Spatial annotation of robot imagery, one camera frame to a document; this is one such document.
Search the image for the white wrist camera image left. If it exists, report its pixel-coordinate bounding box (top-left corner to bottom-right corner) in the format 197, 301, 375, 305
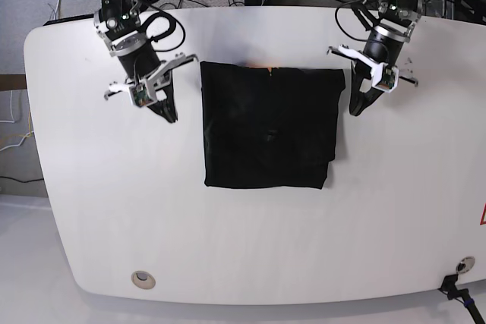
128, 82, 157, 108

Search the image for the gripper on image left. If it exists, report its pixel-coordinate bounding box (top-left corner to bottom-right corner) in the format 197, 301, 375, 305
103, 41, 197, 124

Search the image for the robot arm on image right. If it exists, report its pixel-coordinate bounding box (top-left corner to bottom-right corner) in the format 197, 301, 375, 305
328, 0, 422, 116

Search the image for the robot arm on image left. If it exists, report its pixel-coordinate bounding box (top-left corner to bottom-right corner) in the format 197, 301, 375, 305
94, 0, 197, 124

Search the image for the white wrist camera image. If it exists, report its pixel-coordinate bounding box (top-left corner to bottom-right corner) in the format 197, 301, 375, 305
128, 82, 157, 108
371, 63, 399, 93

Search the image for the white cable on floor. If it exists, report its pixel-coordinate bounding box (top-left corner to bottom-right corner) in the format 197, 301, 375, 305
0, 90, 35, 152

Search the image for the metal table grommet right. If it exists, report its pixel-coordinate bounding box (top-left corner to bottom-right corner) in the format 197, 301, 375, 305
456, 256, 475, 275

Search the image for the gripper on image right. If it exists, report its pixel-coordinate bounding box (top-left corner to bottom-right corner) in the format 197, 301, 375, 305
327, 45, 418, 116

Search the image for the black T-shirt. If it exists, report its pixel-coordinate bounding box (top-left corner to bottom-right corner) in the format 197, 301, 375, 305
200, 61, 346, 189

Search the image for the beige table grommet left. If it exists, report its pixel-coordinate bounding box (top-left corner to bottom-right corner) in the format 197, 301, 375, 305
131, 271, 156, 290

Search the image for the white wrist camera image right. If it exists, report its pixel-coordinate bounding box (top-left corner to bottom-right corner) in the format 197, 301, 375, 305
371, 63, 399, 93

